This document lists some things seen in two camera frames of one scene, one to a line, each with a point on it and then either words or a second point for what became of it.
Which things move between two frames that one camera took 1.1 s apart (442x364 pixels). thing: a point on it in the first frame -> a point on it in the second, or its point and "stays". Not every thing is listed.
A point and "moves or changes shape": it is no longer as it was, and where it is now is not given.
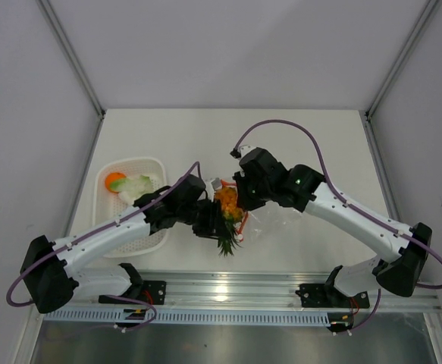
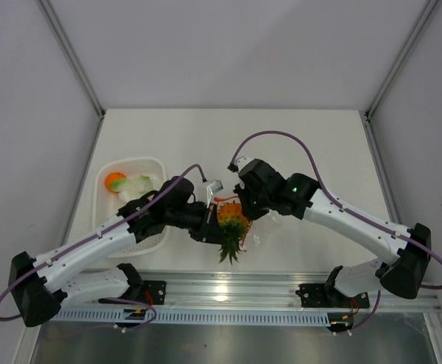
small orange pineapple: (232, 214) moves or changes shape
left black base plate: (152, 292) stays
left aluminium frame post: (67, 49) stays
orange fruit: (111, 177) stays
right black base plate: (318, 296) stays
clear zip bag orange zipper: (240, 236) -> (221, 198)
